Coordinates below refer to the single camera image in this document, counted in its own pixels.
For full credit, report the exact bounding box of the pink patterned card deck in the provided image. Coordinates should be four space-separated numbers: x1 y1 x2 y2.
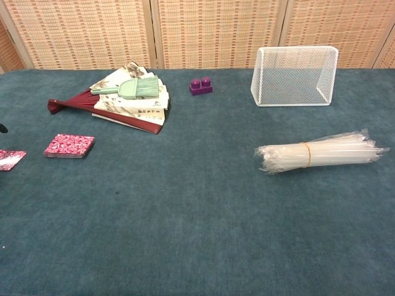
43 133 96 159

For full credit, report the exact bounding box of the red and white folding fan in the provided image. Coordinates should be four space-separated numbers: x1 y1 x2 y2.
46 60 171 135

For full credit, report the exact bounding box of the small green brush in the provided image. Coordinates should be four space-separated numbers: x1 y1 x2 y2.
90 75 160 101

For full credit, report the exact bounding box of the purple building block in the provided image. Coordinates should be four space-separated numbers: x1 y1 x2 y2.
189 76 214 97

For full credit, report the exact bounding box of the teal felt table cover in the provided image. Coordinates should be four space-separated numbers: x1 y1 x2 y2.
0 67 395 296

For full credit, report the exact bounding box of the woven bamboo folding screen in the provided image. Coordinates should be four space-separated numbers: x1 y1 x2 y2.
0 0 395 75

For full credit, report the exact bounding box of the yellow rubber band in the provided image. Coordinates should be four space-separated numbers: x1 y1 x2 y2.
301 142 312 169

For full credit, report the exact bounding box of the bundle of wrapped clear straws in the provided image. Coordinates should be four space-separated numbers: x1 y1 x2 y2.
254 128 390 176

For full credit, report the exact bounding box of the white wire mesh basket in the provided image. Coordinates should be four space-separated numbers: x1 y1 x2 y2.
250 45 339 108

